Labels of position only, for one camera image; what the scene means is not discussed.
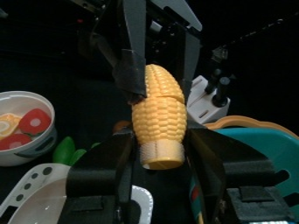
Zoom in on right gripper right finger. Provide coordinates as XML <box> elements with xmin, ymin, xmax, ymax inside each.
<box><xmin>186</xmin><ymin>122</ymin><xmax>297</xmax><ymax>224</ymax></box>

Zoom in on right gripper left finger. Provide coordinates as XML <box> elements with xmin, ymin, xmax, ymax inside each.
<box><xmin>58</xmin><ymin>128</ymin><xmax>138</xmax><ymax>224</ymax></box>

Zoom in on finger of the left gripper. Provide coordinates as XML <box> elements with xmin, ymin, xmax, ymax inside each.
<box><xmin>112</xmin><ymin>0</ymin><xmax>148</xmax><ymax>105</ymax></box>
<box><xmin>180</xmin><ymin>26</ymin><xmax>203</xmax><ymax>101</ymax></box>

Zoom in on yellow toy corn tip half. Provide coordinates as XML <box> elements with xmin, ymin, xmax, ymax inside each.
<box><xmin>144</xmin><ymin>63</ymin><xmax>187</xmax><ymax>103</ymax></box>

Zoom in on yellow toy corn stem half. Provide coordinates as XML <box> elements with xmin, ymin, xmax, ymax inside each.
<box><xmin>131</xmin><ymin>93</ymin><xmax>190</xmax><ymax>171</ymax></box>

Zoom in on green toy vegetable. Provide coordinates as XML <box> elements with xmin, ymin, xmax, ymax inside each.
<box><xmin>51</xmin><ymin>136</ymin><xmax>103</xmax><ymax>166</ymax></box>

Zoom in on white plastic bowl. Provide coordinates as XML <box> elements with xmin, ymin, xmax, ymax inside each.
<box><xmin>0</xmin><ymin>90</ymin><xmax>59</xmax><ymax>167</ymax></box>

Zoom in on brown round toy food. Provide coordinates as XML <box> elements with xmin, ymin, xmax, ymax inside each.
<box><xmin>112</xmin><ymin>120</ymin><xmax>134</xmax><ymax>135</ymax></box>

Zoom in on red toy tomato slice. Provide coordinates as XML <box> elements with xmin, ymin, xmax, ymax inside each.
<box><xmin>18</xmin><ymin>108</ymin><xmax>52</xmax><ymax>137</ymax></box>
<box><xmin>0</xmin><ymin>133</ymin><xmax>34</xmax><ymax>151</ymax></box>

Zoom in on orange toy citrus slice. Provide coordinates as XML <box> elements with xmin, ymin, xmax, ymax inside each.
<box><xmin>0</xmin><ymin>112</ymin><xmax>24</xmax><ymax>138</ymax></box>

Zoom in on black-handled toy knife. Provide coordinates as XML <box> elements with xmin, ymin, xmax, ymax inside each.
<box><xmin>204</xmin><ymin>68</ymin><xmax>223</xmax><ymax>95</ymax></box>
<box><xmin>211</xmin><ymin>76</ymin><xmax>232</xmax><ymax>109</ymax></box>

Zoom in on teal basket orange handles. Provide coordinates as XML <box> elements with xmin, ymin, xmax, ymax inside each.
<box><xmin>203</xmin><ymin>115</ymin><xmax>299</xmax><ymax>207</ymax></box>

